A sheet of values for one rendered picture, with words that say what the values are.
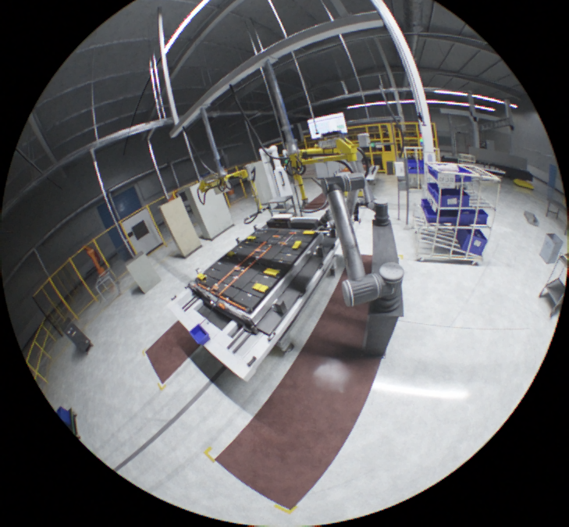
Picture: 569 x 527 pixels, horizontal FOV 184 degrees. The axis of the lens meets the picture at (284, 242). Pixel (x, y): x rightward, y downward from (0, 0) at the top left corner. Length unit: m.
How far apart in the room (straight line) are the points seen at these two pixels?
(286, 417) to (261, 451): 0.51
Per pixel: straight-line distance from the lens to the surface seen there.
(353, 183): 1.50
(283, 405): 2.23
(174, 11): 9.73
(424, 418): 2.32
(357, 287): 1.27
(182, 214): 6.21
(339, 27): 1.98
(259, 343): 1.61
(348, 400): 2.16
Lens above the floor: 2.14
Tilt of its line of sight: 28 degrees down
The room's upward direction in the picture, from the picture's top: 16 degrees counter-clockwise
